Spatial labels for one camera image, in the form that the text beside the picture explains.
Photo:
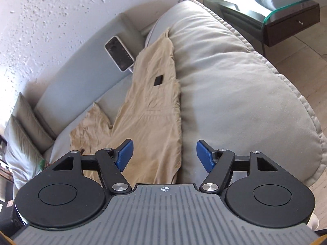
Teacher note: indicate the grey duvet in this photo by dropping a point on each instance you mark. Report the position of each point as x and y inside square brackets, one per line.
[234, 98]

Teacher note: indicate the tan khaki trousers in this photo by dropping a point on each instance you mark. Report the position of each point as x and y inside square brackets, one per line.
[150, 116]

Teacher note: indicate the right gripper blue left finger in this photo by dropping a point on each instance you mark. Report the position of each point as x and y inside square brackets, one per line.
[112, 163]

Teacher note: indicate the grey pillow rear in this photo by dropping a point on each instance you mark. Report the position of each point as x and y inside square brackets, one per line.
[34, 130]

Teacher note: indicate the glass top side table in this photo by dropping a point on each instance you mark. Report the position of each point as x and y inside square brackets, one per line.
[268, 21]

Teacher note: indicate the grey bed sheet mattress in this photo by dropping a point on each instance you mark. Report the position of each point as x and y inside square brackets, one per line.
[109, 102]

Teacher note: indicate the grey pillow front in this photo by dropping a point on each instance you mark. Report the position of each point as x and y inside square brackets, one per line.
[22, 156]

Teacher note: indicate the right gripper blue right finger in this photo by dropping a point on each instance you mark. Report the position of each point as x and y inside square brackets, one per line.
[218, 164]

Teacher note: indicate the grey upholstered headboard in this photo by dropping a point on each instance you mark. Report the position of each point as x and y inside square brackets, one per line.
[86, 76]

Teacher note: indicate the grey pillow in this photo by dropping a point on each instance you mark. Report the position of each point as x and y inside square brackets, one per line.
[34, 130]
[22, 156]

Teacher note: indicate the white smartphone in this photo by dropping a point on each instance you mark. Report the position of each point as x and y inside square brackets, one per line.
[119, 53]

